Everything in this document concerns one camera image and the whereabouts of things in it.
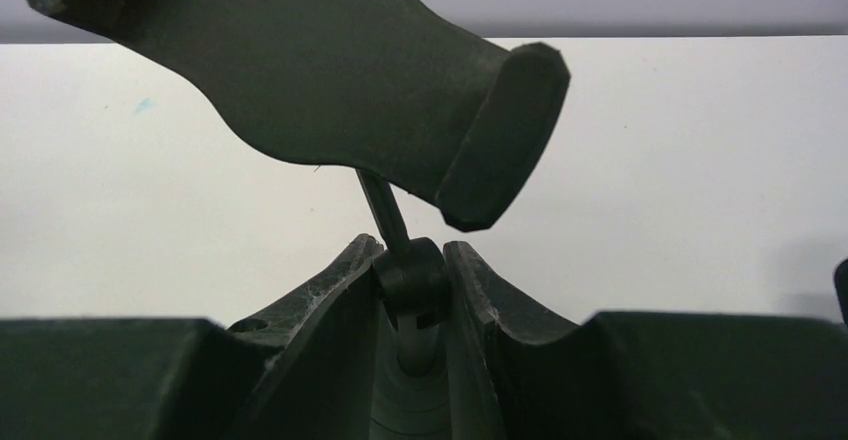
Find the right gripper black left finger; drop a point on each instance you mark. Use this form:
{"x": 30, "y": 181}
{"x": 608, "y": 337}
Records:
{"x": 301, "y": 368}

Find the black round-base phone stand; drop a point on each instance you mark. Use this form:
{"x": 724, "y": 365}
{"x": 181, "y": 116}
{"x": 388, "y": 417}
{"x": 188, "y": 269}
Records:
{"x": 390, "y": 89}

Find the dark blue-edged smartphone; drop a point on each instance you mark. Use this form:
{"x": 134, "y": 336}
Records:
{"x": 840, "y": 279}

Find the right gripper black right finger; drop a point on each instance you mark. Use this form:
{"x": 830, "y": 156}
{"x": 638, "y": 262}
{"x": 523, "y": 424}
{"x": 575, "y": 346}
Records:
{"x": 518, "y": 370}

